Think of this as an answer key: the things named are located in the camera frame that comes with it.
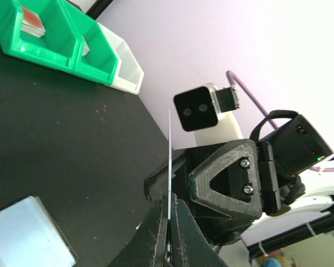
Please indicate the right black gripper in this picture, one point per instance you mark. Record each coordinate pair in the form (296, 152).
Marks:
(230, 185)

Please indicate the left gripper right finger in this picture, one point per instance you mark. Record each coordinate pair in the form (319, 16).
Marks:
(188, 244)

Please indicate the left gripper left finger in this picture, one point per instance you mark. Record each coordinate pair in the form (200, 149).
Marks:
(148, 245)

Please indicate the black leather card holder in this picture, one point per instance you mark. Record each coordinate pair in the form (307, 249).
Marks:
(29, 236)

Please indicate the white card red pattern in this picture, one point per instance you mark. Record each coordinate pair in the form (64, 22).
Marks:
(86, 48)

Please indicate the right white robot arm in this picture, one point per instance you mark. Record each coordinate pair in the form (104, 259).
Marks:
(297, 147)

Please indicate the card with red circles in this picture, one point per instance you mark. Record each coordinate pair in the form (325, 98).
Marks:
(32, 24)

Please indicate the white bin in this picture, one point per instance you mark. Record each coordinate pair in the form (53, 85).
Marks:
(129, 75)

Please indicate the middle green bin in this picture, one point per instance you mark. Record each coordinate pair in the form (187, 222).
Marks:
(99, 65)

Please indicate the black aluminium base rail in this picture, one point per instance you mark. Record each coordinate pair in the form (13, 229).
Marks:
(320, 226)

